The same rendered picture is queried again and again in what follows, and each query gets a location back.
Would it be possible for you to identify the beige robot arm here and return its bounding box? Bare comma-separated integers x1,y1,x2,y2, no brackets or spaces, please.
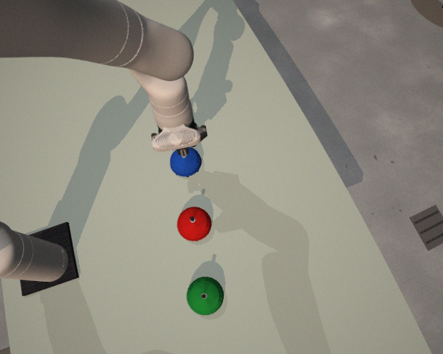
0,0,201,282

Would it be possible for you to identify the red dome bell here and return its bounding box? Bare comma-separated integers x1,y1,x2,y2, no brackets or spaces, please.
177,206,211,241

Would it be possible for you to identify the blue dome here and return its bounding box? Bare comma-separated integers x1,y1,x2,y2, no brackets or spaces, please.
170,147,202,177

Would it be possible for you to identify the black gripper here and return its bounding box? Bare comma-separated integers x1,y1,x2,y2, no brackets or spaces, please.
151,118,207,156

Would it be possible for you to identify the green dome bell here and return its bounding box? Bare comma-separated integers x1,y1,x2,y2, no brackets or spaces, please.
187,277,224,315

